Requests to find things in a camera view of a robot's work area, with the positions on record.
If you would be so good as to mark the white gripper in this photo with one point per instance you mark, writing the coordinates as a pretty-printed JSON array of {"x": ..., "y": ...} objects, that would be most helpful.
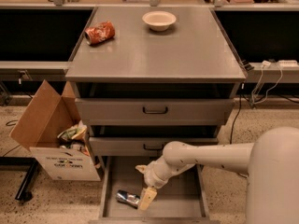
[{"x": 151, "y": 175}]

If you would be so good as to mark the crushed blue silver redbull can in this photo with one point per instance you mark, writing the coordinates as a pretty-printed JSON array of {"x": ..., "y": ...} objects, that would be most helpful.
[{"x": 123, "y": 196}]

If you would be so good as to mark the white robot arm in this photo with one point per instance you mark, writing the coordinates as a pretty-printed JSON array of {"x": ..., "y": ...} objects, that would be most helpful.
[{"x": 271, "y": 164}]

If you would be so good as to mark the grey bottom drawer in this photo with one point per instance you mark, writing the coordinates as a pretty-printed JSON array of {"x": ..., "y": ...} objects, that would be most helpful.
[{"x": 181, "y": 201}]

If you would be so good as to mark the grey drawer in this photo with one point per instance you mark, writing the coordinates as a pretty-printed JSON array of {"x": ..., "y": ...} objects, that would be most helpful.
[
  {"x": 140, "y": 146},
  {"x": 157, "y": 112},
  {"x": 181, "y": 201}
]

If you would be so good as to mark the grey middle drawer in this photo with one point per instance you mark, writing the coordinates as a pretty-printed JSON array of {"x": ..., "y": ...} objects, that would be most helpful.
[{"x": 140, "y": 146}]

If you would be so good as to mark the grey top drawer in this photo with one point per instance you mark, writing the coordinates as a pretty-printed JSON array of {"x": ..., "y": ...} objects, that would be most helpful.
[{"x": 157, "y": 112}]

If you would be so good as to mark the grey drawer cabinet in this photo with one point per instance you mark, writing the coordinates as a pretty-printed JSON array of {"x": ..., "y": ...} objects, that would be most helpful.
[{"x": 190, "y": 60}]

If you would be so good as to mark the crushed orange soda can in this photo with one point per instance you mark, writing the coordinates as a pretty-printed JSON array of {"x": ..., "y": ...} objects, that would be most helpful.
[{"x": 99, "y": 33}]

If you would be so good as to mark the cardboard box with trash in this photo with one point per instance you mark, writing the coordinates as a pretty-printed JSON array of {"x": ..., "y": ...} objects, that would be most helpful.
[{"x": 51, "y": 129}]

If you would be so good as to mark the black table leg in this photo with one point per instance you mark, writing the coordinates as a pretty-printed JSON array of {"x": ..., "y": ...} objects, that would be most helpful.
[{"x": 29, "y": 166}]

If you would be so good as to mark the white paper bowl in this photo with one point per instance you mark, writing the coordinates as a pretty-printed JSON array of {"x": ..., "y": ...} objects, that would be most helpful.
[{"x": 159, "y": 21}]

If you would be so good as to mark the white power strip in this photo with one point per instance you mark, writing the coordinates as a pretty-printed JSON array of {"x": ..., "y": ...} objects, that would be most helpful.
[{"x": 288, "y": 63}]

